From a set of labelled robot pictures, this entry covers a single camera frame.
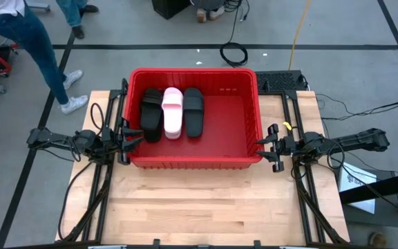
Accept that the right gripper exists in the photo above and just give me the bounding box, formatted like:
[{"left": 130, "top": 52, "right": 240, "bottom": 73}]
[{"left": 254, "top": 123, "right": 303, "bottom": 174}]

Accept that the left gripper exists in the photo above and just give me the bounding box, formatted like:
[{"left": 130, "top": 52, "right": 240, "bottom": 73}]
[{"left": 99, "top": 117, "right": 145, "bottom": 165}]

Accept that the red plastic bin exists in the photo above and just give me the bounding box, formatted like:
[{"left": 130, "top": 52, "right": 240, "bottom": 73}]
[{"left": 124, "top": 67, "right": 265, "bottom": 170}]

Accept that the black perforated box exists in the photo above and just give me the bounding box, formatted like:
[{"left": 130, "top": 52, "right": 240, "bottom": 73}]
[{"left": 256, "top": 70, "right": 307, "bottom": 93}]

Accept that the white printed box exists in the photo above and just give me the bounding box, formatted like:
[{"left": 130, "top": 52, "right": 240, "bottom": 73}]
[{"left": 337, "top": 161, "right": 378, "bottom": 214}]

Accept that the black side table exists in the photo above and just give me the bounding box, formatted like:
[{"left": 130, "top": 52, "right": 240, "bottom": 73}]
[{"left": 339, "top": 169, "right": 398, "bottom": 249}]

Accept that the black cable loop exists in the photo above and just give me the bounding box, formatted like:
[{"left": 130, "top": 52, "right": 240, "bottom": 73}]
[{"left": 89, "top": 102, "right": 106, "bottom": 133}]

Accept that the thick black cable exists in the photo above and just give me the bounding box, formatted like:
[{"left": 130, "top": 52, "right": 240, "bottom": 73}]
[{"left": 57, "top": 160, "right": 95, "bottom": 241}]

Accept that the black coiled cable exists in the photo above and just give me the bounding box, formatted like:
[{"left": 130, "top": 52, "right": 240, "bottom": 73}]
[{"left": 219, "top": 0, "right": 250, "bottom": 68}]

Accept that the thin black cable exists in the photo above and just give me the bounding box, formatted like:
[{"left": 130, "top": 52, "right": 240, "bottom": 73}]
[{"left": 315, "top": 93, "right": 398, "bottom": 121}]

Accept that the yellow cable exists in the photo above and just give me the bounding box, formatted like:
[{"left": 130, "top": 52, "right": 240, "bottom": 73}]
[{"left": 287, "top": 0, "right": 313, "bottom": 71}]

